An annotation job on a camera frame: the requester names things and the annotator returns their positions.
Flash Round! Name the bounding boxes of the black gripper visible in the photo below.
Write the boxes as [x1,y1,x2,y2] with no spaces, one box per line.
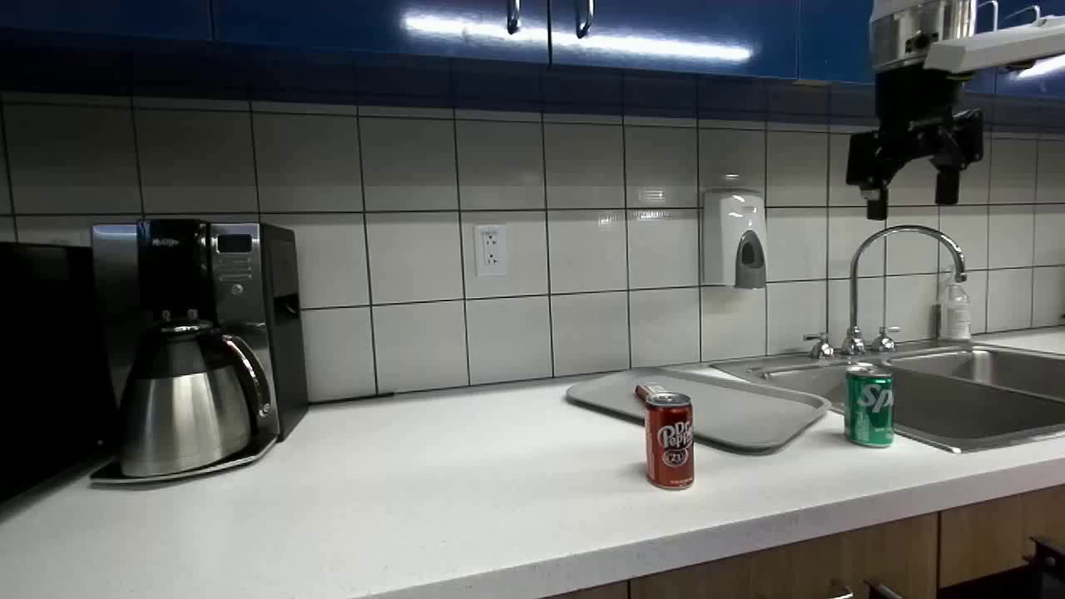
[844,62,987,222]

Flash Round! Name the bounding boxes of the green Sprite can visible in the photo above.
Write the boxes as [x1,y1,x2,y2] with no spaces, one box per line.
[841,358,897,451]

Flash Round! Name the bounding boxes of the red soda can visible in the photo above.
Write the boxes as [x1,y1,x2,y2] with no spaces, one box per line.
[643,387,698,491]

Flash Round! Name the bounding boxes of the grey plastic tray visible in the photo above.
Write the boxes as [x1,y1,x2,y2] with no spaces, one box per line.
[563,365,832,455]

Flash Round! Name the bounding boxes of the chrome gooseneck faucet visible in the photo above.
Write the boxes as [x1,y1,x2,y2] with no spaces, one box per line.
[844,222,973,358]

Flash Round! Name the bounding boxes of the clear soap pump bottle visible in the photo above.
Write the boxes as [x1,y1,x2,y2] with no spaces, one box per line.
[935,273,977,346]

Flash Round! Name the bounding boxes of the stainless steel double sink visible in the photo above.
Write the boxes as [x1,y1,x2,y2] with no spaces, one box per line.
[747,338,1065,455]

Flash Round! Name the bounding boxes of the wooden base cabinet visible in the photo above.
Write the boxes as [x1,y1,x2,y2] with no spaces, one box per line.
[551,481,1065,599]

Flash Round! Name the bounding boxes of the black steel coffee maker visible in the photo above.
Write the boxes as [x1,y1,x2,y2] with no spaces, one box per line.
[91,216,311,489]

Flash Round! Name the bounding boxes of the stainless steel carafe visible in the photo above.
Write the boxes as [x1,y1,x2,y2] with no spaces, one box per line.
[117,319,284,481]

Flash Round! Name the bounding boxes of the black microwave oven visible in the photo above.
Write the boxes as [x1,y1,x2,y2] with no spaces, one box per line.
[0,240,117,508]

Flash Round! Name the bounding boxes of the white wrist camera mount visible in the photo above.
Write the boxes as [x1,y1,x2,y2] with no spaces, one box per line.
[923,12,1065,80]

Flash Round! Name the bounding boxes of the white wall soap dispenser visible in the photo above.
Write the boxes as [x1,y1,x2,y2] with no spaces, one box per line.
[698,170,771,294]

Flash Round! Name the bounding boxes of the white wall outlet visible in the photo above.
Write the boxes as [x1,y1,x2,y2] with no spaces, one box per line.
[472,222,513,282]

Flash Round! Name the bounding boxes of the blue glossy wall cabinet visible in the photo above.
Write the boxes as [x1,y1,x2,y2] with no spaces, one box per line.
[0,0,1065,98]

